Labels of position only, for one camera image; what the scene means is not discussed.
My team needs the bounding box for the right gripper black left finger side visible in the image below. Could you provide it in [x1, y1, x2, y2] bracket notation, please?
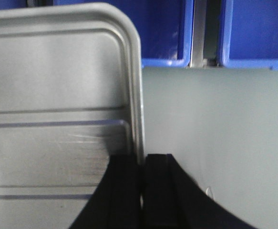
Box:
[70, 155, 141, 229]

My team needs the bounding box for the right gripper black right finger side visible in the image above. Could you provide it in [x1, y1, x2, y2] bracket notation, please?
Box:
[143, 154, 253, 229]

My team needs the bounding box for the small ribbed silver tray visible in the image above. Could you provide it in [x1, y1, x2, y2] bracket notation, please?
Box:
[0, 2, 144, 229]

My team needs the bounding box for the blue plastic box centre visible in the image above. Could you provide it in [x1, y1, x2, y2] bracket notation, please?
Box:
[52, 0, 195, 68]

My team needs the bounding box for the blue bin below tray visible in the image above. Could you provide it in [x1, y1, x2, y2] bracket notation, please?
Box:
[217, 0, 278, 71]

